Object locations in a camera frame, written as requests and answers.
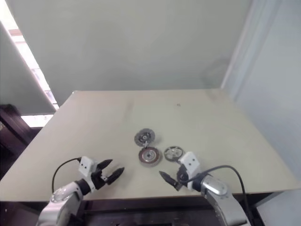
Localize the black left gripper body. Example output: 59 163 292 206
90 164 111 190

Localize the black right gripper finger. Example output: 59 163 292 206
158 170 183 191

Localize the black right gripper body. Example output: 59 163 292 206
175 164 196 192

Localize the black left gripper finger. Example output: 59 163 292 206
97 159 114 170
105 167 126 186

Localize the silver spoked rotor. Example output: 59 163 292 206
163 145 184 163

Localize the round silver motor housing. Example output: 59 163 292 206
137 146 164 168

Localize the silver hinged motor lid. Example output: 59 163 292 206
134 127 157 148

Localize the dark wooden furniture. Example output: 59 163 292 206
0 103 44 180

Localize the white cabinet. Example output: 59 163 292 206
254 190 301 226

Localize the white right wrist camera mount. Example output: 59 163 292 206
177 151 201 181

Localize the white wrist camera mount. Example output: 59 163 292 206
78 155 99 190
177 151 201 181

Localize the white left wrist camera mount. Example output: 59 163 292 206
78 155 99 190

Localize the dark under-table frame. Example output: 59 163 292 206
70 192 286 226

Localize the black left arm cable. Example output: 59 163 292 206
51 157 82 192

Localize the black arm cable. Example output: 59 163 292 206
179 164 253 226
51 157 82 192

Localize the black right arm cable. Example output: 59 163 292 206
179 164 253 226

